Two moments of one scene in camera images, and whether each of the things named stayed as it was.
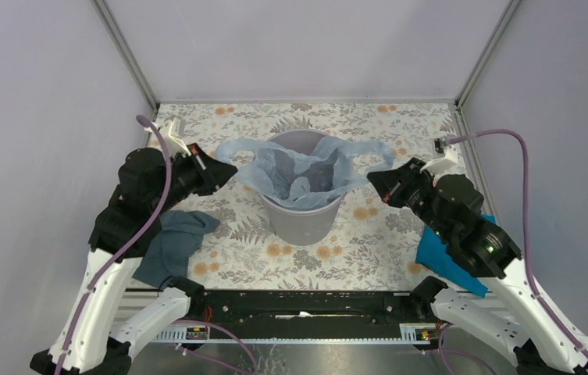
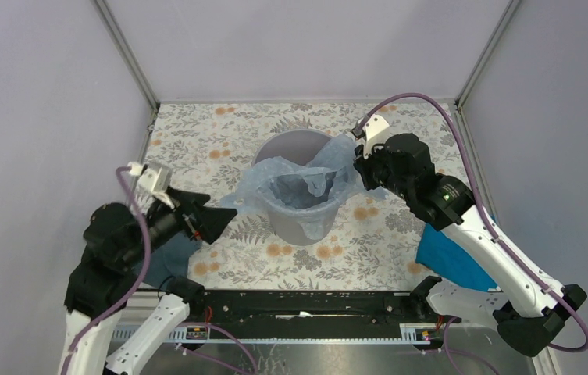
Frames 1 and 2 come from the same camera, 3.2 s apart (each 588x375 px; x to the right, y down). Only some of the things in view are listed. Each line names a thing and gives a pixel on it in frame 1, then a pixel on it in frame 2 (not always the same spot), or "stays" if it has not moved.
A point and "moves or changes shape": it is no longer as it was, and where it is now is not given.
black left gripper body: [185, 173] → [187, 219]
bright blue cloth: [435, 255] stays
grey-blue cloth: [168, 255] stays
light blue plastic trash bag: [315, 179] moves or changes shape
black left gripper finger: [210, 173] → [213, 220]
